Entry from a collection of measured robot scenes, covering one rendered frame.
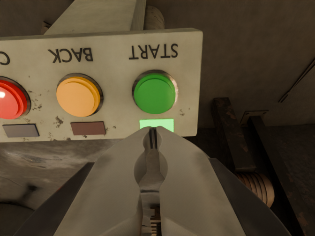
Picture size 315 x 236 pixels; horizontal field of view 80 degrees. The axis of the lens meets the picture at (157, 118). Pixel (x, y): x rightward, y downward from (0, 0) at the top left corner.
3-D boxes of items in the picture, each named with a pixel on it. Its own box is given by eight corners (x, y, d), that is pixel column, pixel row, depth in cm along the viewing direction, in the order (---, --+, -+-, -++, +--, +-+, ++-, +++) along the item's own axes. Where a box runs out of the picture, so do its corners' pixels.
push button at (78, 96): (105, 109, 21) (101, 117, 19) (69, 111, 21) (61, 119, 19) (98, 73, 19) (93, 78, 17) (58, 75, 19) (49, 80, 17)
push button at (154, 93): (174, 107, 20) (176, 114, 19) (137, 108, 20) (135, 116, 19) (174, 70, 18) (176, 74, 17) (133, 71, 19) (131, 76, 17)
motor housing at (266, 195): (229, 112, 107) (266, 214, 71) (190, 113, 108) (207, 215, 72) (235, 94, 98) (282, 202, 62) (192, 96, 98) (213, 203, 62)
